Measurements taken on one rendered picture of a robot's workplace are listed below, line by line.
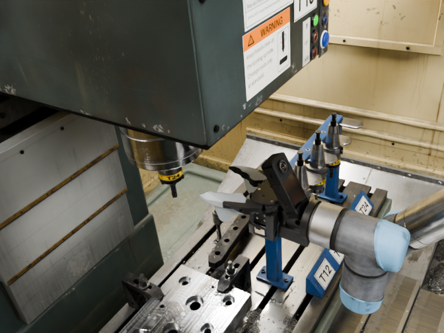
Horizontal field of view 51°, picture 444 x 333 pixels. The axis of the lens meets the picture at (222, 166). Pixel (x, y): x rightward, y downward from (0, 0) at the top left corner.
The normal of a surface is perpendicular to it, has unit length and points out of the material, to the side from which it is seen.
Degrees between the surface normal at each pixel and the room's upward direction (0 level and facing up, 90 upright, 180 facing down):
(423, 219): 75
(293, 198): 62
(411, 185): 24
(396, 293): 8
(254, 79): 90
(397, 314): 8
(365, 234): 37
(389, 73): 90
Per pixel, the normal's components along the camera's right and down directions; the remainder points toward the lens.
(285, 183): 0.68, -0.15
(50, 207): 0.84, 0.23
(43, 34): -0.54, 0.51
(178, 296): -0.09, -0.83
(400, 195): -0.30, -0.55
